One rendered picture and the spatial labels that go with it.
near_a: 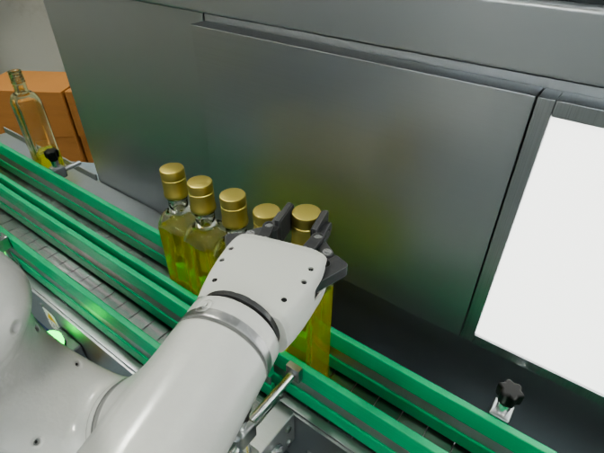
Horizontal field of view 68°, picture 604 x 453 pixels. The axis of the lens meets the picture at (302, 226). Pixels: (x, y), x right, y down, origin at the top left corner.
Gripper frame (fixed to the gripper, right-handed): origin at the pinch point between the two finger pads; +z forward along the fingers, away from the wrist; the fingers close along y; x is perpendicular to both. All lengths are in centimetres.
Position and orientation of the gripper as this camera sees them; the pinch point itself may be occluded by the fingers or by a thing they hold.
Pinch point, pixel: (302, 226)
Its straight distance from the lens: 50.0
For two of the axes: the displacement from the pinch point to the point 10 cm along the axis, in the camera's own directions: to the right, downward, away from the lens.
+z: 3.6, -5.6, 7.5
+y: 9.3, 2.1, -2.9
